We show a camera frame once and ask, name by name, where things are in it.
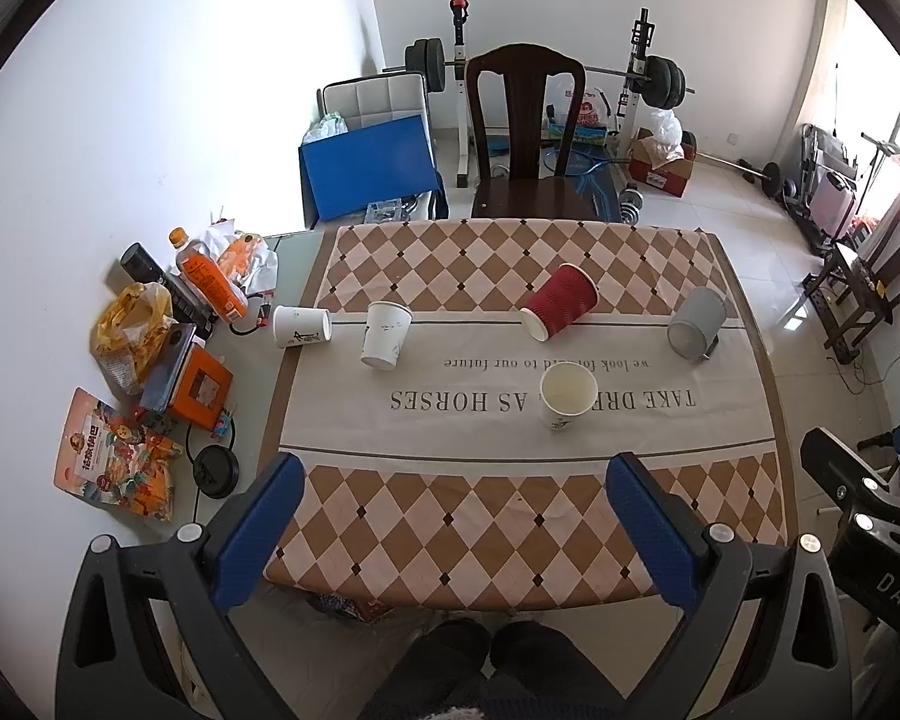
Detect small floor barbell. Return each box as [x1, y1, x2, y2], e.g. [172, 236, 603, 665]
[696, 153, 787, 197]

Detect white printed paper cup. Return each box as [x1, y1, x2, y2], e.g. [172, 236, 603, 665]
[273, 305, 334, 350]

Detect white plastic bag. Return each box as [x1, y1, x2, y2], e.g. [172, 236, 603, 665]
[647, 108, 685, 160]

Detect black round lid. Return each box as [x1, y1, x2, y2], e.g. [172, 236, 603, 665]
[192, 444, 240, 498]

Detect orange box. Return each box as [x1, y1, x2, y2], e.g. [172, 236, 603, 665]
[165, 349, 234, 433]

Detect white speckled paper cup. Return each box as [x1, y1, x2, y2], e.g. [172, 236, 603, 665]
[360, 301, 413, 372]

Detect brown checkered tablecloth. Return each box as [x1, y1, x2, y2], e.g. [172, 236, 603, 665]
[261, 219, 790, 608]

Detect orange snack packet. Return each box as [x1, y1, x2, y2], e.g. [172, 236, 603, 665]
[52, 387, 185, 524]

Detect white cup with cream inside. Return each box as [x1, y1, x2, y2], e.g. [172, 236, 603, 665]
[539, 363, 599, 433]

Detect grey cup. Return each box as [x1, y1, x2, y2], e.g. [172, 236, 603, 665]
[667, 286, 727, 363]

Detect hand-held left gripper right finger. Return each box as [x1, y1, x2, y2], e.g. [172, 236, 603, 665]
[606, 452, 852, 720]

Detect red ribbed paper cup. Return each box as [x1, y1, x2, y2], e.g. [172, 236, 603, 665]
[520, 263, 599, 342]

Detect red printed plastic bag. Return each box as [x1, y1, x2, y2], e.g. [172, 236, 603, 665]
[543, 70, 610, 149]

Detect pink suitcase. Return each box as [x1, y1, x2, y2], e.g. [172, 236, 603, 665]
[808, 168, 861, 235]

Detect yellow plastic bag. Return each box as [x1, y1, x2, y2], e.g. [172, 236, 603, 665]
[93, 282, 179, 396]

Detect black cylinder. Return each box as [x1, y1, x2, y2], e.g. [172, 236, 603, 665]
[120, 242, 167, 284]

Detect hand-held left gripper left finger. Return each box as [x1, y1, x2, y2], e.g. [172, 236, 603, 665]
[56, 452, 306, 720]

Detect dark wooden side chair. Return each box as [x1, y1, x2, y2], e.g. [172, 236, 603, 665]
[801, 208, 900, 350]

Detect red cardboard box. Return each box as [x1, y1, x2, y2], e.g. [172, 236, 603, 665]
[628, 130, 698, 198]

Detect white padded chair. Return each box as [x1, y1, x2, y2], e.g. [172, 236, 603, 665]
[316, 75, 430, 137]

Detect blue board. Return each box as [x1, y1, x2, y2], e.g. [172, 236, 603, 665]
[299, 114, 440, 224]

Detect orange drink bottle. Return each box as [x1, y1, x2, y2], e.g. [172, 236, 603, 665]
[168, 229, 250, 326]

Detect orange snack bag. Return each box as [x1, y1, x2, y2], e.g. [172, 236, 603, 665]
[216, 232, 265, 280]

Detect white weight rack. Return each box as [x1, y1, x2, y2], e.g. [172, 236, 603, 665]
[448, 0, 658, 190]

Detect black plate barbell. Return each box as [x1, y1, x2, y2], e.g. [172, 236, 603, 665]
[381, 37, 697, 109]

